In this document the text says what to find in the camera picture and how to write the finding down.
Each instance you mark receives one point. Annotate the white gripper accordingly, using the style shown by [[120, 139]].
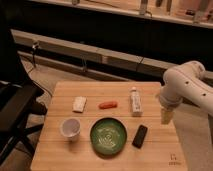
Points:
[[167, 112]]

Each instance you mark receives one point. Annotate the white sponge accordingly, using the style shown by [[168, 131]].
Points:
[[79, 104]]

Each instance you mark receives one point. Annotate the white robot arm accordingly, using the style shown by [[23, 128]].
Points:
[[185, 81]]

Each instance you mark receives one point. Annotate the white tube with red cap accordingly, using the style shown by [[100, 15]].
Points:
[[135, 102]]

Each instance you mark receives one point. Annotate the orange carrot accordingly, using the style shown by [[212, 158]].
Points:
[[107, 105]]

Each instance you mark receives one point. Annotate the green bowl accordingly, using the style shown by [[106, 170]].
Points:
[[108, 136]]

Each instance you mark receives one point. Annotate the black office chair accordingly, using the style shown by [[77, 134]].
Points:
[[18, 94]]

